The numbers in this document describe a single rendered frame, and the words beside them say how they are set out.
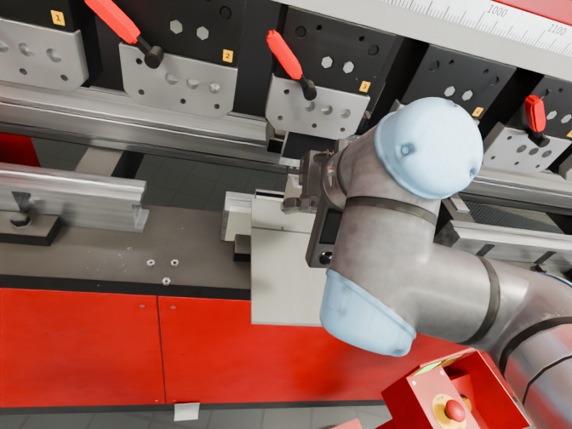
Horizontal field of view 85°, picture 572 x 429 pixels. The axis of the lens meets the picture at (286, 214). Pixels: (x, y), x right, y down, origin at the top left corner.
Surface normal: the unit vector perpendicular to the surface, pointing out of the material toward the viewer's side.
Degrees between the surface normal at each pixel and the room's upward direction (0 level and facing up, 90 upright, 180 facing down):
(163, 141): 90
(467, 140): 40
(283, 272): 0
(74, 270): 0
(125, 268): 0
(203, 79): 90
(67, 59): 90
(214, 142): 90
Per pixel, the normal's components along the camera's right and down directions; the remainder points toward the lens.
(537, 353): -0.76, -0.62
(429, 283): 0.11, -0.21
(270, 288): 0.24, -0.70
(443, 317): -0.06, 0.36
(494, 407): -0.92, 0.07
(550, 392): -0.93, -0.35
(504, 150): 0.08, 0.70
